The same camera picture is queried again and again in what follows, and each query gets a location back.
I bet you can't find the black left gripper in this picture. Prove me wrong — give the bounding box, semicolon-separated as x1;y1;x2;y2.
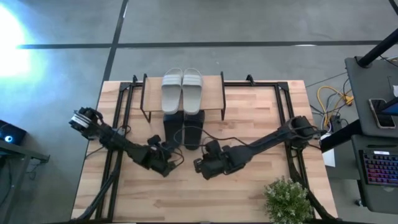
141;146;178;179

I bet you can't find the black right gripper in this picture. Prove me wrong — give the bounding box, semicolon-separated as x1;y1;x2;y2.
193;148;239;181

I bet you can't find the black foam slide sandal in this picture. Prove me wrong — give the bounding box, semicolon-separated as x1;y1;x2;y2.
162;110;185;149
183;109;206;151

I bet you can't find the white foam slide sandal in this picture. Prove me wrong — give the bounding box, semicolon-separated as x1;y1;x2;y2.
182;67;204;116
160;67;184;116

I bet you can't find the small green potted plant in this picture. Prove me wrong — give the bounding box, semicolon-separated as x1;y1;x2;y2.
263;176;315;224

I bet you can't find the white paper sheet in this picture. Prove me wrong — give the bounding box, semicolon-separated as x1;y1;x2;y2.
322;133;337;168

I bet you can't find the black desk bar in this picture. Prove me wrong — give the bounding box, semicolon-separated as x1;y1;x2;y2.
320;119;363;154

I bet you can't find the dark side table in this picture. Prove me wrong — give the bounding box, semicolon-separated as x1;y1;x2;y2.
0;139;51;224

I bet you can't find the black box with blue light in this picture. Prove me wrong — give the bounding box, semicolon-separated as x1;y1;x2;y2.
0;119;27;146

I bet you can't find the grey side desk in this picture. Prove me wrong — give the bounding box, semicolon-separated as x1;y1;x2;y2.
344;55;398;139

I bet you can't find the laptop with lit keyboard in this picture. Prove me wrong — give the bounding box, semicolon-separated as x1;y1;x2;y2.
350;134;398;216

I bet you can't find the black smartphone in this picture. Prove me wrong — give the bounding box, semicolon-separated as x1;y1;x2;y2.
368;98;397;129

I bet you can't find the black stand pole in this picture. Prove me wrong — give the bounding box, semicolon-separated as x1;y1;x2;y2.
355;27;398;68

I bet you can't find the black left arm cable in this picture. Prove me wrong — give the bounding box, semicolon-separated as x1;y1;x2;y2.
167;145;185;166

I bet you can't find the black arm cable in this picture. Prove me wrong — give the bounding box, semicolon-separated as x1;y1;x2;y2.
172;125;250;147
167;145;185;166

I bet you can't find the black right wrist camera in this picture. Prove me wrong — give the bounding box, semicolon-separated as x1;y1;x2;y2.
205;139;223;155

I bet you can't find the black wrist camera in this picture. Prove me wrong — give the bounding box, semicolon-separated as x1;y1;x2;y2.
147;134;163;147
205;139;223;155

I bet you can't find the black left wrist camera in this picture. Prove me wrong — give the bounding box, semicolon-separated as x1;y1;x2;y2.
147;134;163;147

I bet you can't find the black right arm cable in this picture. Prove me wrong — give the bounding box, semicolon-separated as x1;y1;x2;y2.
172;125;250;147

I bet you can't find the wooden shelf with black frame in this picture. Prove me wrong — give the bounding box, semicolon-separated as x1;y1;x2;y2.
139;71;227;124

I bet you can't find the black metal table frame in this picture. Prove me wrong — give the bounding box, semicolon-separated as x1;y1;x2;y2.
70;73;340;223

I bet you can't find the yellow cable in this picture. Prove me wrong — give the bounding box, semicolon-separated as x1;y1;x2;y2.
316;85;354;129

